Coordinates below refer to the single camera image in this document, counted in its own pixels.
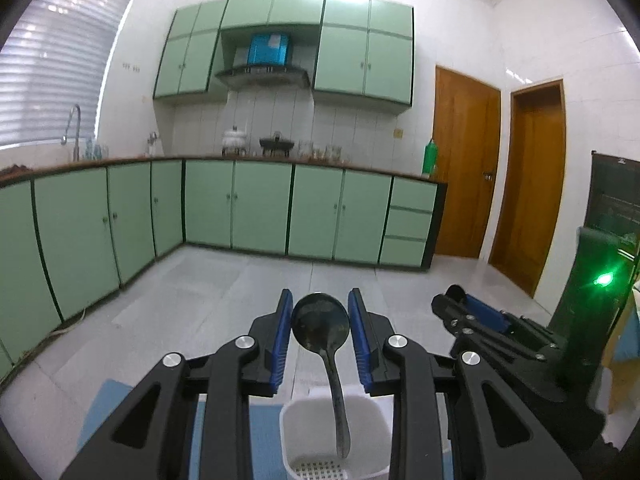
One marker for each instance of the black wok with lid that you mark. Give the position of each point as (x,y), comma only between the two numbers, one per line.
(276,145)

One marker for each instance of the wooden door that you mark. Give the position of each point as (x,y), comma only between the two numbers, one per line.
(534,184)
(466,129)

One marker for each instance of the white twin utensil holder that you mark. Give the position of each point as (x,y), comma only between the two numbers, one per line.
(308,436)

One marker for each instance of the black plastic spoon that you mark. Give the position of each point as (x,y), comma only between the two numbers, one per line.
(320,324)

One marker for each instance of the green bottle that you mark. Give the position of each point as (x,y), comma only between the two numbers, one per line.
(430,157)

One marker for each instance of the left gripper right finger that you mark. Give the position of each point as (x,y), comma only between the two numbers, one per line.
(453,417)

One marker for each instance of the black range hood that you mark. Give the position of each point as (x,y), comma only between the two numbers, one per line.
(263,76)

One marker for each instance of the white window blinds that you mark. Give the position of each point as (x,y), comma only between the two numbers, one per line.
(54,67)

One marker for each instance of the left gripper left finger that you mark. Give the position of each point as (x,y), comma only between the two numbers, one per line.
(150,433)

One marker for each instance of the white cooking pot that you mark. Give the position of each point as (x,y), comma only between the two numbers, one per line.
(234,142)

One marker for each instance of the right wooden door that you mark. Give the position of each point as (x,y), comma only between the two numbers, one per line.
(534,184)

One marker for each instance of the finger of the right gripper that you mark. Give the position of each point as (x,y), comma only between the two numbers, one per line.
(484,314)
(524,337)

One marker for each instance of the blue box above hood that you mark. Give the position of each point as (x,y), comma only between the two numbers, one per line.
(269,49)

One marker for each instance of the left wooden door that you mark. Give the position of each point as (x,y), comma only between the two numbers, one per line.
(466,129)

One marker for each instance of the green lower kitchen cabinets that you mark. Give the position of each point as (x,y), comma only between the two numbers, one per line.
(71,237)

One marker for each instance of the dark glass display cabinet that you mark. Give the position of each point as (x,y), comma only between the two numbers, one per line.
(613,202)

